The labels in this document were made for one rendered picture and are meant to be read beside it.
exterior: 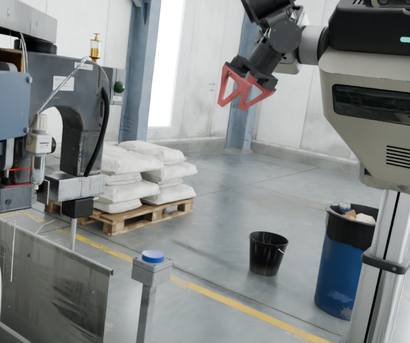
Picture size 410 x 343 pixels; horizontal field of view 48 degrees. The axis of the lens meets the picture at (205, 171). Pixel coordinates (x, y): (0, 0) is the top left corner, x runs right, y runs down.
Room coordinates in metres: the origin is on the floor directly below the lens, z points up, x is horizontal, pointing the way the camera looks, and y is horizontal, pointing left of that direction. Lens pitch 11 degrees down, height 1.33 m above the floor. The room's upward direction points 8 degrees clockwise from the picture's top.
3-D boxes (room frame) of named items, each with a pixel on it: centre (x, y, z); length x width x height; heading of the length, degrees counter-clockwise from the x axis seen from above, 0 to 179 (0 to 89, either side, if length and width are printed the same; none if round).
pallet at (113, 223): (4.24, 0.73, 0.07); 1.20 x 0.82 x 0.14; 150
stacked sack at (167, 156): (4.53, 0.57, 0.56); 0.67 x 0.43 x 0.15; 58
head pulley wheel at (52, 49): (1.03, 0.41, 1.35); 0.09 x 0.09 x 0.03
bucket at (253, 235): (3.25, -0.54, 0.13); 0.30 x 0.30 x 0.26
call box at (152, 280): (1.17, 0.11, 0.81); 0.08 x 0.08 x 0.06; 58
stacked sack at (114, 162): (3.88, 0.70, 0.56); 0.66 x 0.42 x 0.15; 148
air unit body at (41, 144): (0.91, 0.34, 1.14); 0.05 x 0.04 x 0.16; 148
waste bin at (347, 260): (2.82, -1.04, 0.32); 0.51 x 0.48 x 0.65; 148
